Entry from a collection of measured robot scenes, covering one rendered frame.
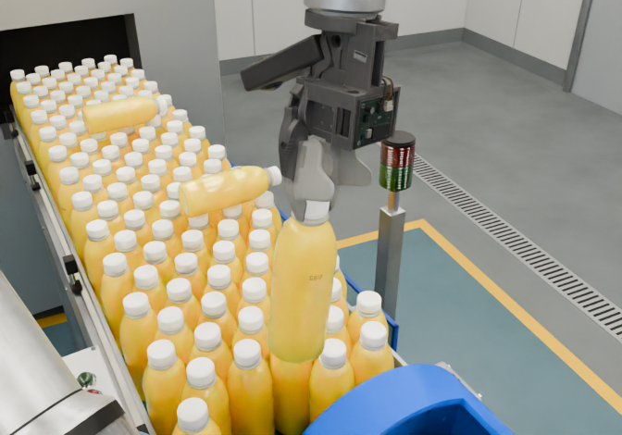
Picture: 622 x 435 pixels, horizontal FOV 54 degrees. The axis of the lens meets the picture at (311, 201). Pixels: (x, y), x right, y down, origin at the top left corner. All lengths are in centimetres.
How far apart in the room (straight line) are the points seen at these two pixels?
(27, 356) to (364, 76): 35
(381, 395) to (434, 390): 6
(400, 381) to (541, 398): 177
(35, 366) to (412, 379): 39
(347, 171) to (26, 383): 36
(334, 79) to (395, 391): 33
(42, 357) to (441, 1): 561
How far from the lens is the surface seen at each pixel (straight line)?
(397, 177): 115
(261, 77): 63
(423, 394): 69
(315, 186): 60
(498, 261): 303
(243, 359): 90
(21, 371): 49
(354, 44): 56
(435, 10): 592
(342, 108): 57
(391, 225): 121
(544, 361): 258
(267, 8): 513
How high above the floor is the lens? 175
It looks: 31 degrees down
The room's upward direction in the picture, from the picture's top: straight up
